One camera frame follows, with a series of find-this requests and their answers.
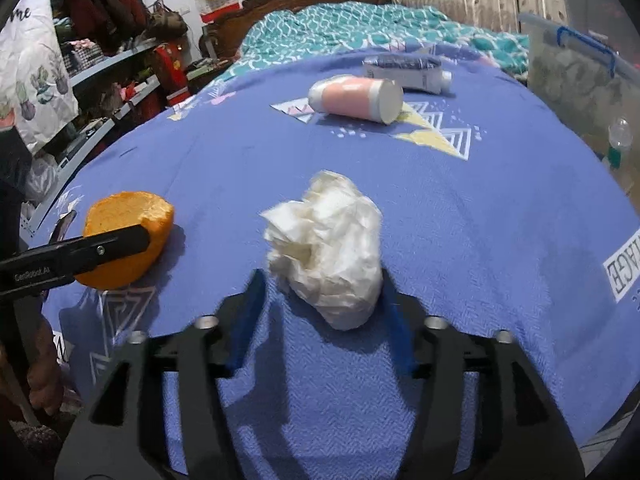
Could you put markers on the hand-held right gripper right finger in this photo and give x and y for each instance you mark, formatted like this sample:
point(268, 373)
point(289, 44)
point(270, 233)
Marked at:
point(397, 332)

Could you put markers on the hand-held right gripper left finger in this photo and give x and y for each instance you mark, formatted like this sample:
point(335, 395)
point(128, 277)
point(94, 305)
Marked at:
point(250, 310)

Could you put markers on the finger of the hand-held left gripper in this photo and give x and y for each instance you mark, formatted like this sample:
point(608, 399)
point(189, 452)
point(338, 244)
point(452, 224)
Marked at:
point(115, 246)
point(64, 225)

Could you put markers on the domed orange peel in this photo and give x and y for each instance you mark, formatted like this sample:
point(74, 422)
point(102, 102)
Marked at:
point(125, 210)

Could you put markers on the white tissue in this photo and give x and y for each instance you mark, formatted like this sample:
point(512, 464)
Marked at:
point(325, 250)

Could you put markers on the person's left hand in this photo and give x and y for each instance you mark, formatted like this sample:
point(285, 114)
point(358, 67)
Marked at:
point(45, 365)

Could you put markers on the blue patterned blanket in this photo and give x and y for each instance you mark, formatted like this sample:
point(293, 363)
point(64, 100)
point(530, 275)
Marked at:
point(500, 235)

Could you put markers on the white plant printed cloth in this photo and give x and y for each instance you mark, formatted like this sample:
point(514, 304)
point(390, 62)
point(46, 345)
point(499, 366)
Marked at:
point(35, 60)

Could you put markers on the grey storage shelf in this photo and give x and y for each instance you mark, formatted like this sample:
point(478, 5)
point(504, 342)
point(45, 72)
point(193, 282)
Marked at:
point(110, 57)

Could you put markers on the brown handbag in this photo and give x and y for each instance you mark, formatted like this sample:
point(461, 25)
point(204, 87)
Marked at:
point(165, 20)

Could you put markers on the pink and white paper cup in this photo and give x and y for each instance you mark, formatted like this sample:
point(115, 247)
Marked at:
point(350, 97)

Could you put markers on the clear plastic bottle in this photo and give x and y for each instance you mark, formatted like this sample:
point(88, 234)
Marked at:
point(619, 140)

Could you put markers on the teal patterned blanket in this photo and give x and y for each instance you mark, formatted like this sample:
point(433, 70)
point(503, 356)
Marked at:
point(340, 25)

